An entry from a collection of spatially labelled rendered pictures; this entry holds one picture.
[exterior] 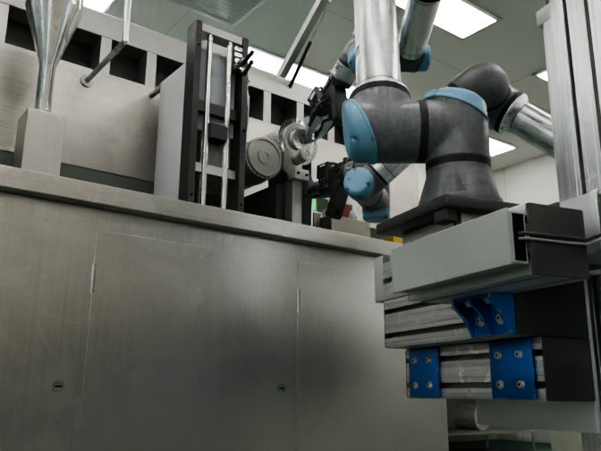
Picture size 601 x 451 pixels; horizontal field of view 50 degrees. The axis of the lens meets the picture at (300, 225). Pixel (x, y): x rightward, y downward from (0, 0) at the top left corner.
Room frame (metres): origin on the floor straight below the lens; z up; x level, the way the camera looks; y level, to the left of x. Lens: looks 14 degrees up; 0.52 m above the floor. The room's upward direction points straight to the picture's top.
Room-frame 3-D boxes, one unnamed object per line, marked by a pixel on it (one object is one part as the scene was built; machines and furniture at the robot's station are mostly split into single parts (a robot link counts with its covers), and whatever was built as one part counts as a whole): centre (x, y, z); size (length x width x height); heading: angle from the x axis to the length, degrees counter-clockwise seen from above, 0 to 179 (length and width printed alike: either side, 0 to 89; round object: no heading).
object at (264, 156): (1.88, 0.18, 1.18); 0.26 x 0.12 x 0.12; 37
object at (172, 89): (1.77, 0.37, 1.17); 0.34 x 0.05 x 0.54; 37
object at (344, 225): (2.09, -0.04, 1.00); 0.40 x 0.16 x 0.06; 37
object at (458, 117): (1.12, -0.28, 0.98); 0.13 x 0.12 x 0.14; 89
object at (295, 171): (1.80, 0.01, 1.05); 0.06 x 0.05 x 0.31; 37
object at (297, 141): (1.84, 0.00, 1.25); 0.07 x 0.02 x 0.07; 127
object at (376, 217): (1.65, -0.20, 1.01); 0.11 x 0.08 x 0.11; 158
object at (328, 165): (1.80, -0.11, 1.12); 0.12 x 0.08 x 0.09; 37
